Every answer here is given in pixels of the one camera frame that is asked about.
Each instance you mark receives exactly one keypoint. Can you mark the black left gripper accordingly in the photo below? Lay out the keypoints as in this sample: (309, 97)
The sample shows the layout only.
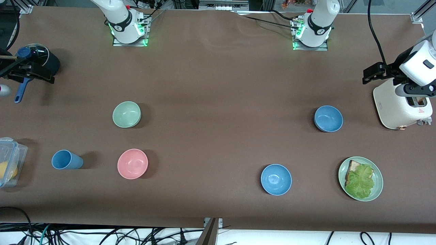
(391, 70)

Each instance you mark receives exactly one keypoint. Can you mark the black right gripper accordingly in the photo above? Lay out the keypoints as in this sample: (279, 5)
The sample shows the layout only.
(6, 70)

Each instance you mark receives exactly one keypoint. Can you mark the light green bowl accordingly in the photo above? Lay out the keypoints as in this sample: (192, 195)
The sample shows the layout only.
(126, 114)

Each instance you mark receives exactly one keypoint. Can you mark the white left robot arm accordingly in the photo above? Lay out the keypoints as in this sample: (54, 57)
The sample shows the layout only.
(320, 20)

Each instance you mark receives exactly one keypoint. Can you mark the blue bowl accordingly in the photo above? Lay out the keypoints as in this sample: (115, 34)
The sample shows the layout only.
(276, 179)
(328, 118)

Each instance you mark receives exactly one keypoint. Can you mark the pink bowl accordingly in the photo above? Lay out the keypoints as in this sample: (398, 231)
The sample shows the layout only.
(132, 164)

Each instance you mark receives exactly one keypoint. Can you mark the glass lid with blue knob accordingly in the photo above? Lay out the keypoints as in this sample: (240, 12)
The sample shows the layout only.
(35, 52)

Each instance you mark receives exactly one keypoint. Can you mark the white toaster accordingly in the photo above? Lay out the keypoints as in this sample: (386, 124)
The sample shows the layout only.
(396, 109)

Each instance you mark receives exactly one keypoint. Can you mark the brown toast slice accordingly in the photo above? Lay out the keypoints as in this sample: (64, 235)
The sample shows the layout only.
(421, 100)

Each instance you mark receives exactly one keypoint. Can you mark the clear lid with blue rim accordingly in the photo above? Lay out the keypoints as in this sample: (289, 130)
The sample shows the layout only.
(7, 153)

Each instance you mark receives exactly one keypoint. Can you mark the blue plastic cup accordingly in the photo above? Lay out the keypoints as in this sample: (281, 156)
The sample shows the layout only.
(66, 160)

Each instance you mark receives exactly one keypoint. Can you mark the clear plastic container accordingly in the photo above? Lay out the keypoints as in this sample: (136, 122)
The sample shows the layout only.
(21, 163)

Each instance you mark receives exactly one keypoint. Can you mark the bread slice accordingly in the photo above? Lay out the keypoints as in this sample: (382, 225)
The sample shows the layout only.
(352, 166)

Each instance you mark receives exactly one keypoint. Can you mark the yellow lemon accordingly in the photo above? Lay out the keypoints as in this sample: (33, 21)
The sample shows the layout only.
(6, 170)

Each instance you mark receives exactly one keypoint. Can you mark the green lettuce leaf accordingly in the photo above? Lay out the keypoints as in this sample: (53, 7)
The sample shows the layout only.
(360, 182)

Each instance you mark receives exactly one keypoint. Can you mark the light green plate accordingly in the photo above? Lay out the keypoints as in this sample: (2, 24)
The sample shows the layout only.
(378, 185)

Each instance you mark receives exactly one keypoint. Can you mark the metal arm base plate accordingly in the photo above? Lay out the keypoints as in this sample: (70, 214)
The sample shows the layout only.
(323, 48)
(117, 43)

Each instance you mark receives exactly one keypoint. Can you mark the aluminium frame profile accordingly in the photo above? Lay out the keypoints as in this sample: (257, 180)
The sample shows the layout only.
(422, 12)
(25, 7)

